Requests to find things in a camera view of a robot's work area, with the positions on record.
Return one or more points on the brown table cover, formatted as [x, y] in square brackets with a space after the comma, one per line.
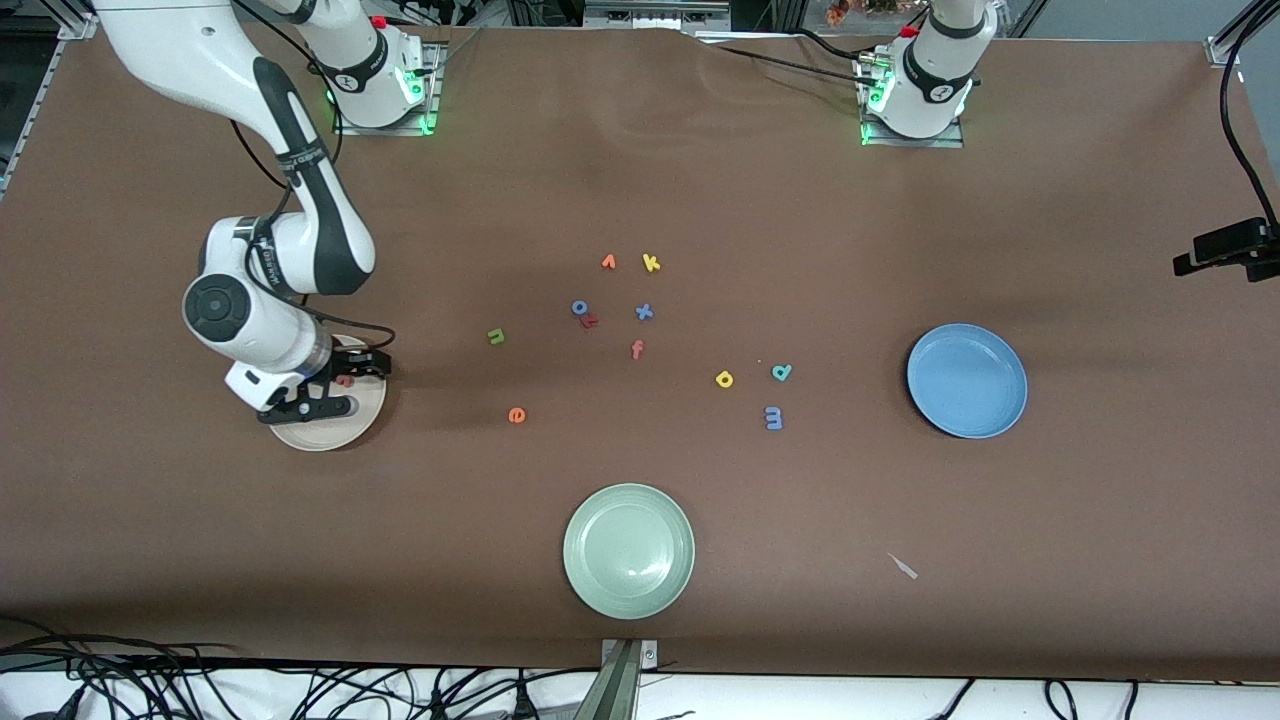
[640, 180]

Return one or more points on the grey metal rail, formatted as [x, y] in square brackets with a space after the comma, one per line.
[655, 12]

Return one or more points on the aluminium frame profile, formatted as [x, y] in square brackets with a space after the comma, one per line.
[1225, 50]
[40, 90]

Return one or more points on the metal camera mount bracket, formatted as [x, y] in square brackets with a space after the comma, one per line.
[625, 655]

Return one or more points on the pale green round plate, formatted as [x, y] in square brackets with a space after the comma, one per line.
[628, 552]

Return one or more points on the white paper scrap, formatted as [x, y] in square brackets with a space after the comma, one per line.
[903, 566]

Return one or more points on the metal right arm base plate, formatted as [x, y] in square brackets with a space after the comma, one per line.
[385, 125]

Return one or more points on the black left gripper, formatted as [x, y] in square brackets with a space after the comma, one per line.
[1274, 228]

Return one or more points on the blue foam letter m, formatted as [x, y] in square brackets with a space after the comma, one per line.
[773, 417]

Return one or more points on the blue round plate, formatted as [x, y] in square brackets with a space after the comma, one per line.
[967, 381]

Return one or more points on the beige round plate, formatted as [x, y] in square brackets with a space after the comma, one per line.
[330, 435]

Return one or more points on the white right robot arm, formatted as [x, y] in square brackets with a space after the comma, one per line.
[200, 50]

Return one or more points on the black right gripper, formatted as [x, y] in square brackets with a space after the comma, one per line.
[349, 360]

